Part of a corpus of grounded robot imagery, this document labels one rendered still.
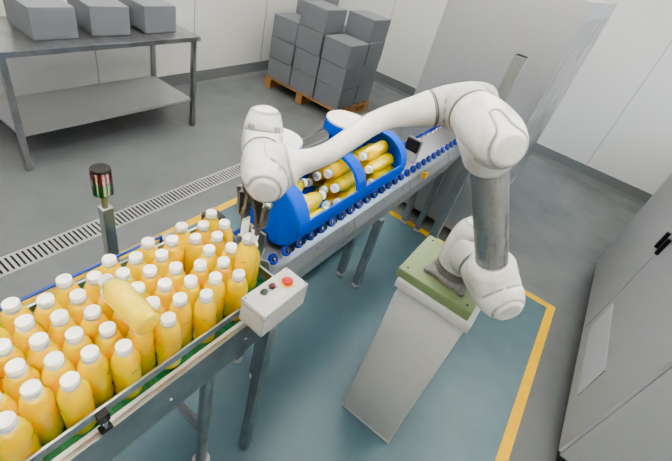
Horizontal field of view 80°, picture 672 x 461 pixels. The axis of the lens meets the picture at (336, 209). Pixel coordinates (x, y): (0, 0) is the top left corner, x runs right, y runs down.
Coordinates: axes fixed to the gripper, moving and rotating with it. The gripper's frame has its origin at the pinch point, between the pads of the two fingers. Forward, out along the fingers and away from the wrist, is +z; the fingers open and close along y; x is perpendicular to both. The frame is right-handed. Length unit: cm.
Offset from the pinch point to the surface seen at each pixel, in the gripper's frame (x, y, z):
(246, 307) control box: 12.1, -13.7, 15.2
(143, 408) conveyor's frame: 44, -10, 35
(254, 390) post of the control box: 4, -17, 70
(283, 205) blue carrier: -24.8, 7.8, 6.3
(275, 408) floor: -20, -15, 123
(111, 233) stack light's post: 20, 47, 24
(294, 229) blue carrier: -24.9, 0.6, 13.3
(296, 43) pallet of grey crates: -326, 263, 52
